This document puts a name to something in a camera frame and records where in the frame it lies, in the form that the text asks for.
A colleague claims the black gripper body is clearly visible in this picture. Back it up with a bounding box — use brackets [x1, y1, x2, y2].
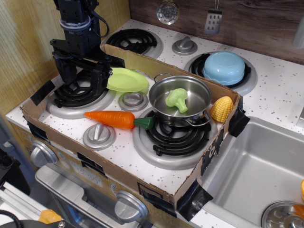
[50, 22, 111, 69]

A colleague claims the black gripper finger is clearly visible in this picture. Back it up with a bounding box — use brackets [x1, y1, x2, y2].
[55, 57, 77, 85]
[91, 62, 112, 95]

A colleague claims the green toy broccoli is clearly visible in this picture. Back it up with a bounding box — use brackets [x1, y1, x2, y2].
[165, 88, 188, 113]

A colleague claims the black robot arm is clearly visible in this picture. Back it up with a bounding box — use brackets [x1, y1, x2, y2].
[50, 0, 111, 96]

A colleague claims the light green plastic plate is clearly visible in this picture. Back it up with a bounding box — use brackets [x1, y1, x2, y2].
[107, 67, 150, 92]

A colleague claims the front left black burner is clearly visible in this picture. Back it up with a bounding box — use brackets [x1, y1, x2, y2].
[47, 70, 116, 119]

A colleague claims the black burner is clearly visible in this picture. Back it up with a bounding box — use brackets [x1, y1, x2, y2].
[102, 28, 163, 59]
[133, 108, 218, 170]
[184, 52, 257, 96]
[47, 70, 116, 119]

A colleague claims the silver knob middle stovetop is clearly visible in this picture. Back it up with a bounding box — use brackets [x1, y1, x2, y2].
[118, 92, 149, 112]

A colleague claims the silver knob stovetop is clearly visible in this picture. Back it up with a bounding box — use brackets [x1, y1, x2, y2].
[83, 123, 116, 150]
[172, 37, 198, 56]
[118, 92, 149, 112]

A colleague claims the back left black burner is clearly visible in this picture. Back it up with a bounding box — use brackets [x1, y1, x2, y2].
[102, 28, 163, 59]

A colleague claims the orange toy carrot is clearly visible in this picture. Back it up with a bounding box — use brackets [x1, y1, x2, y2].
[84, 111, 154, 130]

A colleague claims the silver knob front stovetop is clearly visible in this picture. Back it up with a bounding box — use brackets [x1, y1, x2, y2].
[83, 123, 116, 150]

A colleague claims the silver knob back stovetop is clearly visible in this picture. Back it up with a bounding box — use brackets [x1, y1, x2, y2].
[172, 37, 198, 56]

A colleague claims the hanging metal strainer ladle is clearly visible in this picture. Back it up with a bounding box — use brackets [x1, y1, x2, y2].
[156, 0, 180, 25]

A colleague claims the silver oven knob left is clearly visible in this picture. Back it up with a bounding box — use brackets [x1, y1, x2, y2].
[30, 140, 58, 168]

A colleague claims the silver oven knob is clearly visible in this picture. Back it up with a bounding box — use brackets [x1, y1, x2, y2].
[30, 140, 58, 168]
[114, 190, 149, 223]

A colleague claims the back right black burner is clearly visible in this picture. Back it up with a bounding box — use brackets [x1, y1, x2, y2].
[184, 52, 257, 96]

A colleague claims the front right black burner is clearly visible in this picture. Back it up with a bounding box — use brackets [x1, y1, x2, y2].
[133, 108, 218, 170]

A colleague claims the stainless steel pot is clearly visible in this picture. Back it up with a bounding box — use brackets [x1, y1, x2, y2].
[148, 73, 212, 127]

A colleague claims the hanging metal spatula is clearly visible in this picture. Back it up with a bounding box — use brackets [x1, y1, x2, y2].
[204, 0, 222, 35]

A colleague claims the light blue plastic bowl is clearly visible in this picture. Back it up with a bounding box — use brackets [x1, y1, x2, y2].
[202, 51, 245, 86]

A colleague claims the yellow toy corn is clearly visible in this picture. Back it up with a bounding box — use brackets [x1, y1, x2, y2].
[209, 96, 234, 123]

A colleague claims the silver oven knob right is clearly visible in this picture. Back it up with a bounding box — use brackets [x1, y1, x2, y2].
[114, 190, 149, 223]

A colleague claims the orange object bottom left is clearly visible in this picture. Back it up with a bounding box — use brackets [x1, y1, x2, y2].
[38, 209, 62, 224]

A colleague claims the silver sink basin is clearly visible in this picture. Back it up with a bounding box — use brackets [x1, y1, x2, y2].
[201, 117, 304, 228]

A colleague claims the sink drain strainer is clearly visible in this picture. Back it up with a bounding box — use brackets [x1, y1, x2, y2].
[261, 201, 304, 228]

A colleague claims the orange toy in sink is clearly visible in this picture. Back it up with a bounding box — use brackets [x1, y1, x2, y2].
[293, 180, 304, 218]

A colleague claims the silver oven door handle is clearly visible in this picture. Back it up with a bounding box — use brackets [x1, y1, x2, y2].
[35, 166, 140, 228]

